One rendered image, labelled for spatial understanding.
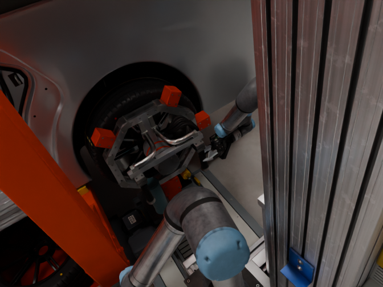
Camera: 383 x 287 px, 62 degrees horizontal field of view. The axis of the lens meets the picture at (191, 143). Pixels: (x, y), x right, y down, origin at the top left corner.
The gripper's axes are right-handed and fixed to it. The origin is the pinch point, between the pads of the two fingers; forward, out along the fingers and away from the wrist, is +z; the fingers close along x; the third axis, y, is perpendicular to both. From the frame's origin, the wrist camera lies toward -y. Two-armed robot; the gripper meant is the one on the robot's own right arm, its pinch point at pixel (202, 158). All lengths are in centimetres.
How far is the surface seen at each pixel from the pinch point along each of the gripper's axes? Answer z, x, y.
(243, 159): -59, -43, -83
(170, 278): 47, 5, -75
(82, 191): 61, -41, -12
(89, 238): 66, 10, 12
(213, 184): -20, -35, -75
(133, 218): 46, -25, -40
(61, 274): 94, -16, -32
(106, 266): 69, 10, -13
